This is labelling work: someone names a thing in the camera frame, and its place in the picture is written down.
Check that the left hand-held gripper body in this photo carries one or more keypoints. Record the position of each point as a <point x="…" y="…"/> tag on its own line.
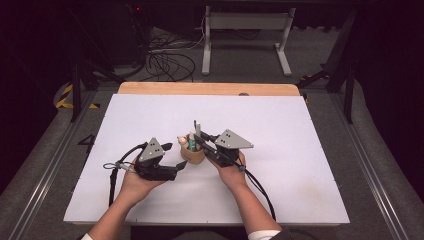
<point x="151" y="160"/>

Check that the blue pen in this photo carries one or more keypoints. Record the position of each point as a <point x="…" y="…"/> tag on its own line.
<point x="195" y="126"/>

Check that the black computer tower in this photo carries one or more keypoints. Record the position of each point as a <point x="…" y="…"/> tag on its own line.
<point x="130" y="33"/>

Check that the person's left hand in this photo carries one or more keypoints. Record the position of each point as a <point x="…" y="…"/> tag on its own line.
<point x="138" y="188"/>

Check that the white desk frame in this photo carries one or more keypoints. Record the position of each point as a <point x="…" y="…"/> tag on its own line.
<point x="246" y="20"/>

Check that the person's right hand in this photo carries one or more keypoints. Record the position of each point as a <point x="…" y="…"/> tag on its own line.
<point x="231" y="176"/>

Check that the black metal stand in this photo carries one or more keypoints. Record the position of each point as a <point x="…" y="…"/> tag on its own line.
<point x="348" y="90"/>
<point x="76" y="90"/>

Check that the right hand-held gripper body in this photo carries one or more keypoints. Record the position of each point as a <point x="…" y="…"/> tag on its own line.
<point x="230" y="146"/>

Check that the tan pen holder with bear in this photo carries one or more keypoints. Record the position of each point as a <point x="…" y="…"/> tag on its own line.
<point x="193" y="158"/>

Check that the green and white tube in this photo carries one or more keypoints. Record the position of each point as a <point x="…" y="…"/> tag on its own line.
<point x="192" y="141"/>

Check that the person's white sleeve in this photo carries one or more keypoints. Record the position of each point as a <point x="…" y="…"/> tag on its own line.
<point x="265" y="235"/>
<point x="86" y="237"/>

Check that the person's right white sleeve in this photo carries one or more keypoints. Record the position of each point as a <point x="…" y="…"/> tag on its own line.
<point x="265" y="235"/>

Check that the metal floor rail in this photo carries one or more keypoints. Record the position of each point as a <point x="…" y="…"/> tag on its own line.
<point x="50" y="173"/>
<point x="370" y="173"/>

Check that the white foam board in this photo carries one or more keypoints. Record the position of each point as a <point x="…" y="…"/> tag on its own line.
<point x="283" y="180"/>

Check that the person's left white sleeve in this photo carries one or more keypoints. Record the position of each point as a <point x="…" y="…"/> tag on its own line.
<point x="86" y="237"/>

